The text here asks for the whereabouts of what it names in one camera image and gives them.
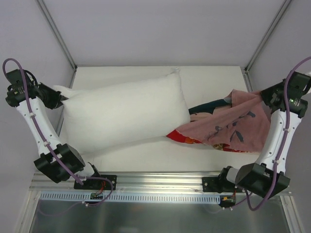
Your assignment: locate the pink red patterned pillowcase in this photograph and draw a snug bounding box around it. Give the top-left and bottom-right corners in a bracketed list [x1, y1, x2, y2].
[167, 90, 270, 153]

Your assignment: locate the white pillow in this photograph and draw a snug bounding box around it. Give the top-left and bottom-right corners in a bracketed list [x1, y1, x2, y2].
[54, 70, 190, 154]

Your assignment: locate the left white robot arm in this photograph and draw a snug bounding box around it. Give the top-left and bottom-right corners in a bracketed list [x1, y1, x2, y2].
[5, 69, 102, 189]

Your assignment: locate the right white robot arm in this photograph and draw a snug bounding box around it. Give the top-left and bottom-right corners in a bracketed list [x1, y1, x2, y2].
[218, 71, 311, 199]

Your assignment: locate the right aluminium frame post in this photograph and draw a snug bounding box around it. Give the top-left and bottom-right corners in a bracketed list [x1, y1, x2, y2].
[244, 0, 293, 73]

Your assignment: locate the aluminium frame post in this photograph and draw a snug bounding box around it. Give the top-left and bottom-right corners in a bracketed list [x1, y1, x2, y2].
[244, 0, 293, 73]
[36, 0, 78, 71]

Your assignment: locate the left aluminium frame post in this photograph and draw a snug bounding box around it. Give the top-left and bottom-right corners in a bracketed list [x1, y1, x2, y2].
[36, 0, 78, 71]

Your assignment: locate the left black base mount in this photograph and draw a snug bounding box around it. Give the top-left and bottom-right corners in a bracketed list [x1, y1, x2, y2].
[73, 175, 117, 191]

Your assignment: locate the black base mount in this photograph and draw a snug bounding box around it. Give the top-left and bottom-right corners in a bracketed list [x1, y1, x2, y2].
[73, 175, 117, 191]
[202, 177, 235, 193]

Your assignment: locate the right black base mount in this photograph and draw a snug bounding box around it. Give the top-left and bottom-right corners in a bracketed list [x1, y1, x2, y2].
[202, 177, 235, 193]

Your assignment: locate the white slotted cable duct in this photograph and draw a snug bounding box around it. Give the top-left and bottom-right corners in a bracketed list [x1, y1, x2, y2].
[40, 191, 221, 204]

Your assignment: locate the aluminium mounting rail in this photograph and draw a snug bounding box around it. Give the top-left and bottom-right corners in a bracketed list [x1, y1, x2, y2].
[29, 172, 219, 195]

